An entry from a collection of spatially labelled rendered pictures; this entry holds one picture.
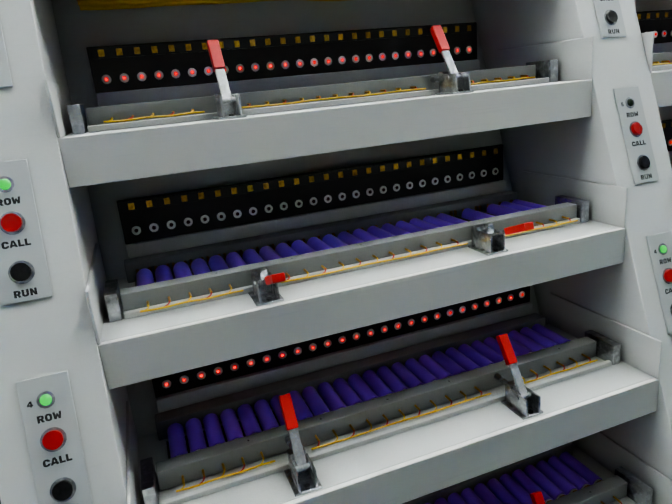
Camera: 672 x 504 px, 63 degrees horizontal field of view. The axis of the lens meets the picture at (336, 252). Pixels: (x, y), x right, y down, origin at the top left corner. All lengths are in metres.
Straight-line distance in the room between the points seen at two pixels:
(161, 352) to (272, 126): 0.24
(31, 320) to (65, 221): 0.09
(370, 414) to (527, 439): 0.18
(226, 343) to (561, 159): 0.52
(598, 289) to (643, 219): 0.11
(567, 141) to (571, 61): 0.10
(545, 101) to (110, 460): 0.61
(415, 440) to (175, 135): 0.40
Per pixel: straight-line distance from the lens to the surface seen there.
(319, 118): 0.59
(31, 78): 0.58
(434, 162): 0.80
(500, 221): 0.70
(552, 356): 0.76
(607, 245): 0.75
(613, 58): 0.81
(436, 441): 0.64
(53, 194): 0.55
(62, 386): 0.54
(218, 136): 0.56
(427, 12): 0.93
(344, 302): 0.56
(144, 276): 0.63
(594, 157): 0.78
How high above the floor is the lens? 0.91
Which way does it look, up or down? 2 degrees up
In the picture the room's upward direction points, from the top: 12 degrees counter-clockwise
